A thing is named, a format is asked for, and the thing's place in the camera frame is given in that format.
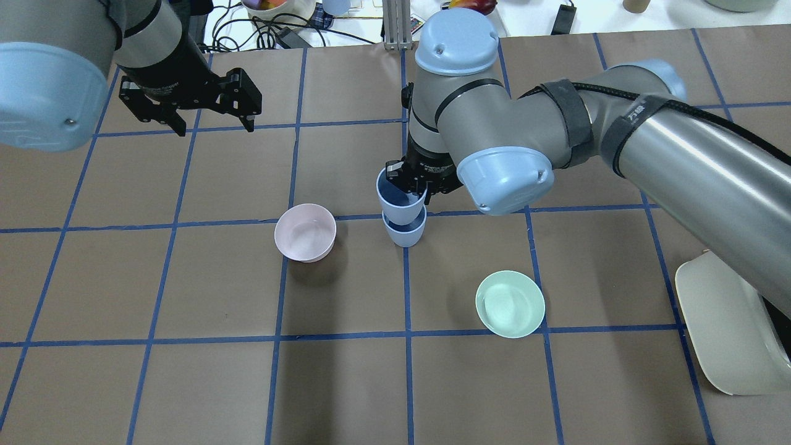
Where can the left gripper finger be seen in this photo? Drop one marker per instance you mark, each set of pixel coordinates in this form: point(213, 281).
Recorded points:
point(242, 98)
point(146, 111)

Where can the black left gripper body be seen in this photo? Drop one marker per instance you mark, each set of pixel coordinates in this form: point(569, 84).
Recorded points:
point(168, 73)

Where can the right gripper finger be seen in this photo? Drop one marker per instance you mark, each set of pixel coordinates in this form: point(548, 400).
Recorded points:
point(396, 174)
point(426, 195)

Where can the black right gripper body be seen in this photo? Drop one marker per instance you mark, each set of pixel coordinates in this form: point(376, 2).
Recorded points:
point(431, 165)

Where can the blue cup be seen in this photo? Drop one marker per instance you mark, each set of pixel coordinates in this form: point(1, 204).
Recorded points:
point(400, 208)
point(407, 235)

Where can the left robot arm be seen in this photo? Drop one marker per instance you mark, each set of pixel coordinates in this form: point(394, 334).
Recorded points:
point(56, 57)

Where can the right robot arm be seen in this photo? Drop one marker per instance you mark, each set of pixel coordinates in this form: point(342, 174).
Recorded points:
point(727, 186)

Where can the pink bowl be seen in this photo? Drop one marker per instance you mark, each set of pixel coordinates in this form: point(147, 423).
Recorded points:
point(305, 233)

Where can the mint green bowl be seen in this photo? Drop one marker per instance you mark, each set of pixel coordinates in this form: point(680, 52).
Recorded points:
point(510, 304)

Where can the red apple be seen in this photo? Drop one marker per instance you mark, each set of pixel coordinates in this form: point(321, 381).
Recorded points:
point(484, 7)

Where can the black power adapter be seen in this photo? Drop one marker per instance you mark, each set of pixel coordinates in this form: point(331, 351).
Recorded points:
point(565, 17)

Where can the cream white toaster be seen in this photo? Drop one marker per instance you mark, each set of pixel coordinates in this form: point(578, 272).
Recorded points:
point(733, 335)

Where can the aluminium frame post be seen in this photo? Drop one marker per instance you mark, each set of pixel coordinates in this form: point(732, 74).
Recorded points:
point(397, 25)

